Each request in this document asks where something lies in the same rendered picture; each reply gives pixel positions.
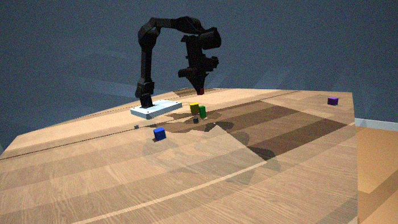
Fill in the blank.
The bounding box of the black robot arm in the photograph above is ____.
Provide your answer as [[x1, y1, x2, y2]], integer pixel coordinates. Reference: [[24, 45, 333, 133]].
[[135, 16, 221, 109]]

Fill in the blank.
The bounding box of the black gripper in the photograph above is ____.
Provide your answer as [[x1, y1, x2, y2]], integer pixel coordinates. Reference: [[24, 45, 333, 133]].
[[178, 51, 213, 93]]

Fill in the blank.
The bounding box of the small purple block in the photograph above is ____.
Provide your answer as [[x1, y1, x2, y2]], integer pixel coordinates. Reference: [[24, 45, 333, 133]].
[[327, 97, 338, 105]]

